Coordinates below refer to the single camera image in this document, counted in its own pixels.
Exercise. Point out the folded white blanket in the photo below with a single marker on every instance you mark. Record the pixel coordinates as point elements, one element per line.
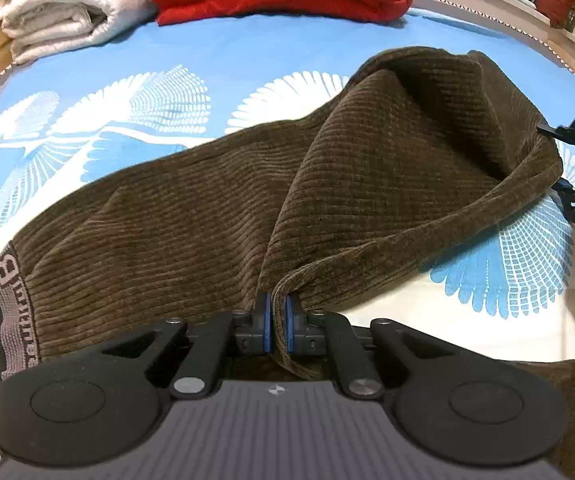
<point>62,5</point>

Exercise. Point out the blue white patterned bed sheet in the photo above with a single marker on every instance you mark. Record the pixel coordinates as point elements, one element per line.
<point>217,45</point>

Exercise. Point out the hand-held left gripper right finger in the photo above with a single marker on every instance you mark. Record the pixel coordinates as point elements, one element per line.
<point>290,321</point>

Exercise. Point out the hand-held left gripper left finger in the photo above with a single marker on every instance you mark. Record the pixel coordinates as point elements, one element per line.
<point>266,321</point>

